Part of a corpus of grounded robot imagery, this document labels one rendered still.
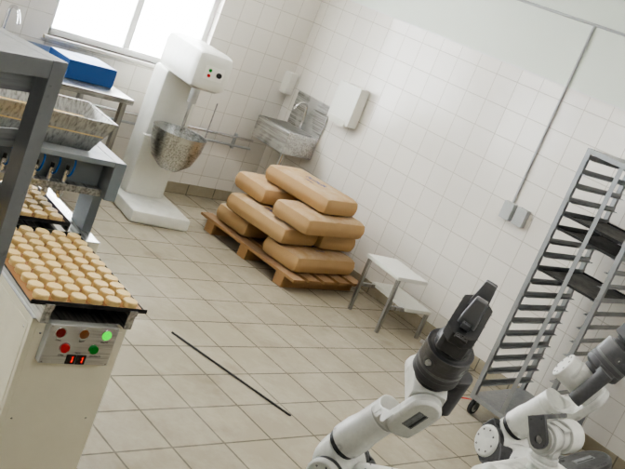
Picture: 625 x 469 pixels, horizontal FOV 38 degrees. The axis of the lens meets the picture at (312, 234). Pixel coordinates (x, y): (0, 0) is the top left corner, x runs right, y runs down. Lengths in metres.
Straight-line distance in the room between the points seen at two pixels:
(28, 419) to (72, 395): 0.15
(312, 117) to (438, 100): 1.37
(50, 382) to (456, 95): 4.78
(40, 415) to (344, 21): 5.66
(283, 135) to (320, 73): 0.72
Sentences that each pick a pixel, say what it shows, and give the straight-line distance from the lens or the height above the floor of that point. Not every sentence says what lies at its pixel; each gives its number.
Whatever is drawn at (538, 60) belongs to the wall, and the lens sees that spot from 6.84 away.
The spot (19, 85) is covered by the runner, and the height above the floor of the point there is 1.77.
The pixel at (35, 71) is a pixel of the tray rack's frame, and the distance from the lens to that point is 1.42.
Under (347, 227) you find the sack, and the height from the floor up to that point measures 0.52.
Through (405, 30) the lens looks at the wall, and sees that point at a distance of 7.65.
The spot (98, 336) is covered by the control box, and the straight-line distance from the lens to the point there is 3.02.
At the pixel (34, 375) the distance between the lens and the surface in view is 3.05.
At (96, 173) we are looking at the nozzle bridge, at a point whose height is 1.10.
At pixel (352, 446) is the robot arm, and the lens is 1.75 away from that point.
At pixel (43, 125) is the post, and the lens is 1.47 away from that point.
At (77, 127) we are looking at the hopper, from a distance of 3.54.
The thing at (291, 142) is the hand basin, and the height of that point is 0.82.
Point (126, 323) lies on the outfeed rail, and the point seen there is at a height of 0.86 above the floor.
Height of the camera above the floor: 2.05
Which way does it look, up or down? 14 degrees down
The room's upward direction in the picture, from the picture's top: 22 degrees clockwise
